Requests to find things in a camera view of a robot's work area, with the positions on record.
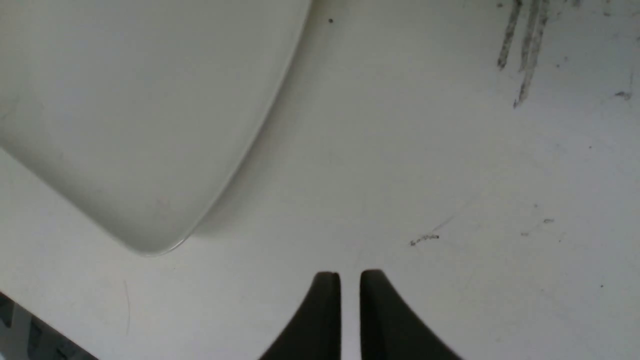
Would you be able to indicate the white rectangular plate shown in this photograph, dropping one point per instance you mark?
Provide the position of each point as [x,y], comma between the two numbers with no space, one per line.
[141,112]

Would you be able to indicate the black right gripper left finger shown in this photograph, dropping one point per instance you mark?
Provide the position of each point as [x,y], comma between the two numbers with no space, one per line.
[315,330]

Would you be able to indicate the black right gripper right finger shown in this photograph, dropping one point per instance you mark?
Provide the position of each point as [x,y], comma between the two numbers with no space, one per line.
[389,329]

